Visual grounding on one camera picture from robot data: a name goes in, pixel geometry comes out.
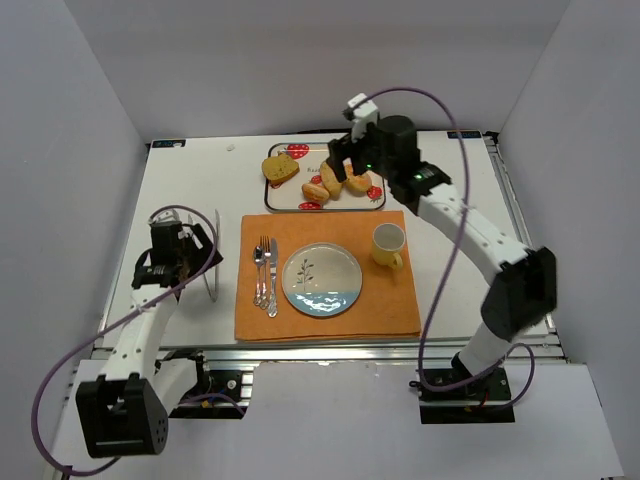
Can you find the silver fork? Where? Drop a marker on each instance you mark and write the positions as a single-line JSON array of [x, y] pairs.
[[265, 245]]

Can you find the silver spoon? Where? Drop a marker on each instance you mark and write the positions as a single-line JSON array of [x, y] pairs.
[[259, 260]]

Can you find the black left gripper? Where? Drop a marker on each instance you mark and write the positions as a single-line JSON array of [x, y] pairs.
[[190, 246]]

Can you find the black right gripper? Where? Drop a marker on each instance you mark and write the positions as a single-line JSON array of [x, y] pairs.
[[347, 151]]

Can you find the white blue ceramic plate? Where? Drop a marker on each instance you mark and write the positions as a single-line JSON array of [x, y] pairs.
[[322, 280]]

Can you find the oval bread roll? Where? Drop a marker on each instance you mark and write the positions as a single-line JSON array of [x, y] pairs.
[[330, 181]]

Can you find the orange cloth placemat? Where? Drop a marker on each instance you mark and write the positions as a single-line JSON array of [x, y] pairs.
[[387, 306]]

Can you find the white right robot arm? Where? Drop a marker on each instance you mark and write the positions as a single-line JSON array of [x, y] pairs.
[[522, 282]]

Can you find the bagel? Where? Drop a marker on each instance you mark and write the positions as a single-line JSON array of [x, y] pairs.
[[357, 184]]

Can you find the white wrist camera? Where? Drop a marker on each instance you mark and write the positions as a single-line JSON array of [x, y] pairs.
[[165, 215], [360, 112]]

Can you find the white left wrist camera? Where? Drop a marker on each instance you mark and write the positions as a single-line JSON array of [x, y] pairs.
[[165, 215]]

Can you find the aluminium table frame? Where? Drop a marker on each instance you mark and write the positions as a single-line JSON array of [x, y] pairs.
[[203, 175]]

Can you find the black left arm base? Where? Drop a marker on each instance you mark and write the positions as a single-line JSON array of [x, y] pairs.
[[217, 393]]

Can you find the yellow mug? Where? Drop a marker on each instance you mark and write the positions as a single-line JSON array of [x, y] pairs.
[[388, 241]]

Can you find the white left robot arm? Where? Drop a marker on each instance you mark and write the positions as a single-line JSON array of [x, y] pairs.
[[125, 410]]

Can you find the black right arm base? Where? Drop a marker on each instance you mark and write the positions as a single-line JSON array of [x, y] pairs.
[[478, 403]]

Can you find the silver table knife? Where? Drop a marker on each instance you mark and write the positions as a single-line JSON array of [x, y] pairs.
[[272, 308]]

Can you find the brown bread slice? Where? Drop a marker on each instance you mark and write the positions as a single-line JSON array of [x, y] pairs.
[[280, 168]]

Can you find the small round bun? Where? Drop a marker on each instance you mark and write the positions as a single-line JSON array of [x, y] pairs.
[[315, 193]]

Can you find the strawberry pattern serving tray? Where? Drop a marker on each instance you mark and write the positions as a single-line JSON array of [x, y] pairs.
[[289, 196]]

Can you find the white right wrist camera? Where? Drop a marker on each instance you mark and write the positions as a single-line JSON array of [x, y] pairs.
[[360, 112]]

